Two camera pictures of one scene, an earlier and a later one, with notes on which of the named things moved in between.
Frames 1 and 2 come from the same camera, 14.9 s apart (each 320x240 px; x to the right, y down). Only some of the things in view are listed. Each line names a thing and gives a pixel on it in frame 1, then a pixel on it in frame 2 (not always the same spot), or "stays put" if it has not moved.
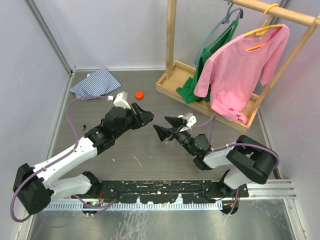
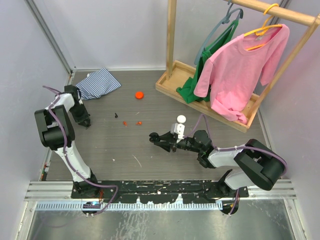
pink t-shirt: [231, 78] stays put
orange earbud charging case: [139, 95] stays put
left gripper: [144, 116] to [85, 116]
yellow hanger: [263, 30] stays put
